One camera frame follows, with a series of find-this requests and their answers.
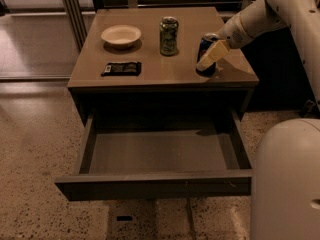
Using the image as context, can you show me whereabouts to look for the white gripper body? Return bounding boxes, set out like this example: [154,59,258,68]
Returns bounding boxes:
[217,14,249,49]

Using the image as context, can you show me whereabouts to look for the green soda can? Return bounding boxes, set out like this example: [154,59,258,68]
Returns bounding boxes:
[160,16,179,56]

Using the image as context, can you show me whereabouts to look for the white bowl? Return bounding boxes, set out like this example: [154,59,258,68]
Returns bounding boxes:
[101,25,141,49]

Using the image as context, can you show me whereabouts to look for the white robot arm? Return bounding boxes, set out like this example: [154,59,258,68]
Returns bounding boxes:
[196,0,320,240]

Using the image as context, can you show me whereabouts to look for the brown cabinet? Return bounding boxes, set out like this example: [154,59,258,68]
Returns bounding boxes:
[68,7,258,121]

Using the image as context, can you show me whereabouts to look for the open top drawer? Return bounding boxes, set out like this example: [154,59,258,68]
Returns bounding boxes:
[55,109,252,201]

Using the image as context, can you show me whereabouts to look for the blue pepsi can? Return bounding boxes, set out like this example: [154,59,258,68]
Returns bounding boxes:
[196,33,219,77]

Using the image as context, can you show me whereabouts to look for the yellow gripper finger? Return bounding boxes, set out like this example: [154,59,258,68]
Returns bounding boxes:
[201,40,230,66]

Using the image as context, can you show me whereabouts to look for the black snack bag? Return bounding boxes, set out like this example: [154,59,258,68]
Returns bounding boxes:
[101,62,142,76]

